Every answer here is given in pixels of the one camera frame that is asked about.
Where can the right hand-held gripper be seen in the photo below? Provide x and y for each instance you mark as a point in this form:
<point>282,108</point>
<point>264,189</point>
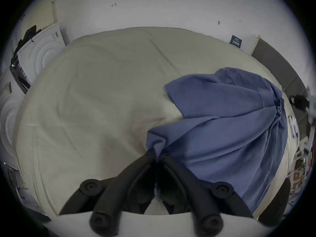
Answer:
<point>311,107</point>

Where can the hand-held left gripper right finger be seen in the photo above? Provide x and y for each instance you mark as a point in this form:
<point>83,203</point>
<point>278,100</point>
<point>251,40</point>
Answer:
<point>195,194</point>

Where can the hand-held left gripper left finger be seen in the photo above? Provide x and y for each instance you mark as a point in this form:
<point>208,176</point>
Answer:
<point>116,194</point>

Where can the dark blue shirt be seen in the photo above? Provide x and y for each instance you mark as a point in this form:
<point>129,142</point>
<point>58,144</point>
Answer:
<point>229,132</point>

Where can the small white card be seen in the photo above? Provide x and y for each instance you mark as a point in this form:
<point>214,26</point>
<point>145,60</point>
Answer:
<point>293,127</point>

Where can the dark label tag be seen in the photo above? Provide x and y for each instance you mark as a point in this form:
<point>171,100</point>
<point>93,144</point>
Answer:
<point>235,41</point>

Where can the bed with beige sheet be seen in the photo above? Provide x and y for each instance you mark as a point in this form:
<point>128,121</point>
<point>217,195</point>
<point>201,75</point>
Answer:
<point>98,95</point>

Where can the white washing machine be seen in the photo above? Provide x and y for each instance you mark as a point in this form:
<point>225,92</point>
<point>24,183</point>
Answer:
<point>40,55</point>
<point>7,127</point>

